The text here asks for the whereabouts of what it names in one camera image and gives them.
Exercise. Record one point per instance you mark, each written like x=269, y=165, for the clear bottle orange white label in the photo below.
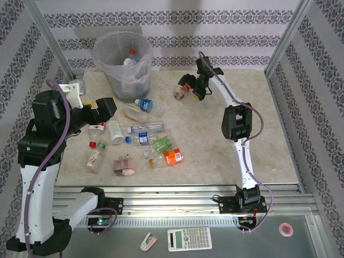
x=133, y=113

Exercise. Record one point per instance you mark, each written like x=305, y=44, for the aluminium frame post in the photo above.
x=285, y=40
x=51, y=40

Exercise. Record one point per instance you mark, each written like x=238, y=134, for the blue label bottle white cap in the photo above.
x=146, y=104

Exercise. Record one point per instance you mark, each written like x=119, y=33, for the small brown bottle red cap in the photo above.
x=179, y=94

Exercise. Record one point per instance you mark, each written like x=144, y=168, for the small bottle green label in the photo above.
x=101, y=146

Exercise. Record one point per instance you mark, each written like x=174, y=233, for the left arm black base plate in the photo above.
x=115, y=205

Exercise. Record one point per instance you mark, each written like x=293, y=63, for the orange label bottle yellow cap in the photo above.
x=172, y=157

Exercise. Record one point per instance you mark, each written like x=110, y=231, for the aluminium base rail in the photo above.
x=166, y=200

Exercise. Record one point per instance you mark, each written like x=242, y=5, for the pink tape roll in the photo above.
x=280, y=230

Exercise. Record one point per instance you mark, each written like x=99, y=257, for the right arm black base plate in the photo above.
x=225, y=205

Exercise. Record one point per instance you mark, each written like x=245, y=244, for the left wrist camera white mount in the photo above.
x=70, y=92

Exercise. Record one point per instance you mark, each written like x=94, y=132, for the white scientific calculator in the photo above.
x=189, y=239

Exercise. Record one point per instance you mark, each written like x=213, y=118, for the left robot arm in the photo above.
x=44, y=188

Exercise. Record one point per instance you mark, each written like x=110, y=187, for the rectangular clear bottle cream label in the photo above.
x=94, y=160

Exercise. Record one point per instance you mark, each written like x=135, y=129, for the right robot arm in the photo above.
x=239, y=166

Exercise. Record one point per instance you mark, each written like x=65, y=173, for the green label clear bottle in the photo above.
x=161, y=143

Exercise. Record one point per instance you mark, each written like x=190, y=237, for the wide-mouth bottle white label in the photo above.
x=115, y=131

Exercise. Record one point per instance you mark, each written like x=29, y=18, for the clear plastic bin liner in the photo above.
x=143, y=70

